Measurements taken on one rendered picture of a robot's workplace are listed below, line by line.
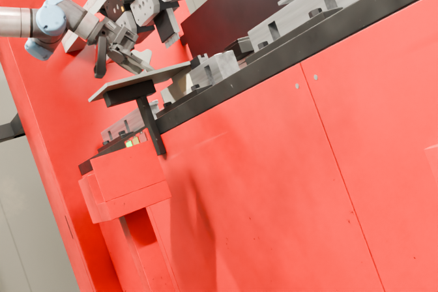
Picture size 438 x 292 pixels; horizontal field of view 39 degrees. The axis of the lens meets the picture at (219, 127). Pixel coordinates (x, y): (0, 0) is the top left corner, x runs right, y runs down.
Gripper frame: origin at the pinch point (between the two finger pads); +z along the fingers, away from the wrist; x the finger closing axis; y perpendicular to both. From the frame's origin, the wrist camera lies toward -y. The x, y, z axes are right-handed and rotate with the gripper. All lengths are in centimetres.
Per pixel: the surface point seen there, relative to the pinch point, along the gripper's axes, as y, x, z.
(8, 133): -8, 137, -26
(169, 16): 16.8, -6.1, -4.2
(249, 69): -10, -58, 10
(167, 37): 13.4, -0.7, -1.1
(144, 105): -10.3, -4.0, 3.0
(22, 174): 1, 278, -6
